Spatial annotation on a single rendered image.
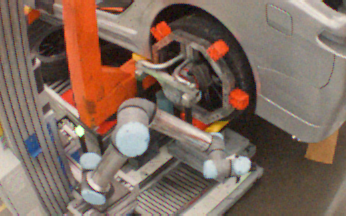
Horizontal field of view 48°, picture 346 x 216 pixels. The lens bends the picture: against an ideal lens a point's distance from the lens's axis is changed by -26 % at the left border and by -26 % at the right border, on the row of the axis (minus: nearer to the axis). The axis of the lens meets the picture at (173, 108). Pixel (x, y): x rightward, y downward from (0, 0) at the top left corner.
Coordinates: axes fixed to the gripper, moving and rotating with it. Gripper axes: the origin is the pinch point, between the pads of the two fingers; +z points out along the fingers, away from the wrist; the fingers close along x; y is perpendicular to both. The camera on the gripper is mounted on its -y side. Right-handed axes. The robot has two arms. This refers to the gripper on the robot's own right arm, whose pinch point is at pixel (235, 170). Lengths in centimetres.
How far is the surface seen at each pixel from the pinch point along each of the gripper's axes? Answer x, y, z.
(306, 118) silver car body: -20, -46, 4
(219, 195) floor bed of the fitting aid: 13, -2, 88
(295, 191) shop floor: 23, -63, 88
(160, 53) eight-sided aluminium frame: -74, 28, 54
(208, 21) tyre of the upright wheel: -83, 1, 24
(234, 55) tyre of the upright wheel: -60, -9, 19
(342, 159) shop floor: 8, -119, 98
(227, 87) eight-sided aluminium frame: -45, -4, 25
